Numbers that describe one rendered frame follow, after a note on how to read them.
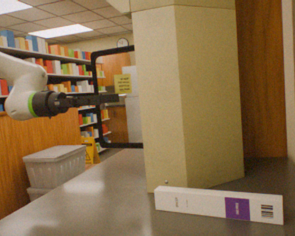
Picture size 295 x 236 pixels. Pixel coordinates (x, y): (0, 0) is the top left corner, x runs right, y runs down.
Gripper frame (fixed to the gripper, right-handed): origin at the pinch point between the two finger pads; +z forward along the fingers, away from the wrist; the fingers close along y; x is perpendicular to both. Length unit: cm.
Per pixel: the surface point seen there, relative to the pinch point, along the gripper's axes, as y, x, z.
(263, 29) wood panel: 23, -19, 50
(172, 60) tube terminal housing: -14.2, -8.1, 25.7
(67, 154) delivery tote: 158, 56, -131
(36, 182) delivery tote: 141, 80, -159
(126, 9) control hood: -14.2, -22.2, 14.9
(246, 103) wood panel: 22.8, 5.9, 43.5
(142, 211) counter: -25.4, 25.7, 18.6
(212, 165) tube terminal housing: -8.3, 19.9, 33.1
